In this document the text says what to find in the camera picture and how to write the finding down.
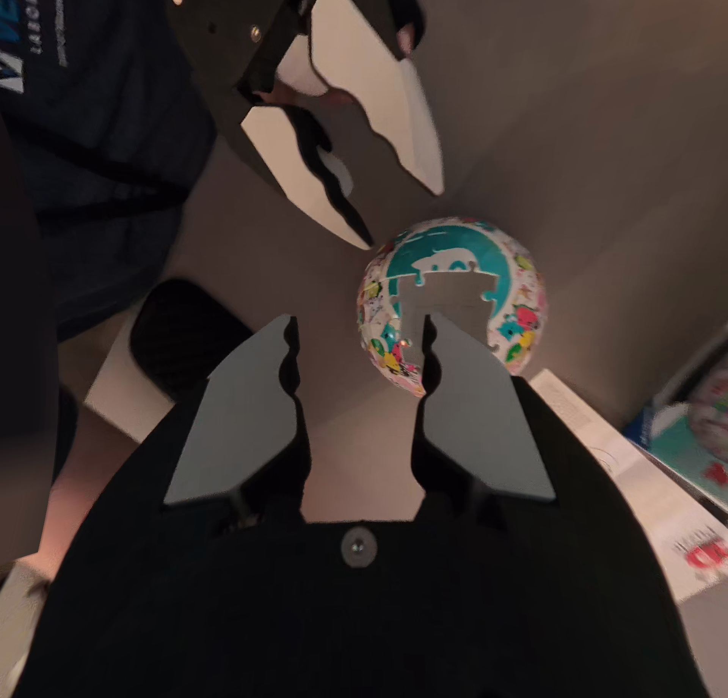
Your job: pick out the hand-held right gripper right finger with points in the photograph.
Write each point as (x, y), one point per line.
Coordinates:
(483, 425)

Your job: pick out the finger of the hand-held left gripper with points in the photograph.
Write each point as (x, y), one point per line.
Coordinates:
(364, 72)
(278, 152)

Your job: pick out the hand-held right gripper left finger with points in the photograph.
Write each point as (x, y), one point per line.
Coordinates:
(239, 425)

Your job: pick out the colourful puzzle ball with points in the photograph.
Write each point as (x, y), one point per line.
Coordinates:
(455, 248)

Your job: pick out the person's right forearm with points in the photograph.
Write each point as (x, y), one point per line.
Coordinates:
(96, 482)

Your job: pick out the puzzle box with ball picture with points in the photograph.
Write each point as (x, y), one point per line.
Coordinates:
(694, 442)

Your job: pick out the person's left hand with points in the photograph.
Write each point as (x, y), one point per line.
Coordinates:
(406, 41)

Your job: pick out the white chair with black mesh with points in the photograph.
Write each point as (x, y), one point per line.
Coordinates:
(170, 334)

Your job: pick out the person's dark shirt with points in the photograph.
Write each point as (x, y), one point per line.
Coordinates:
(102, 83)

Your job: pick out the white instruction leaflet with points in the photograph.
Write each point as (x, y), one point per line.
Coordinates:
(642, 499)

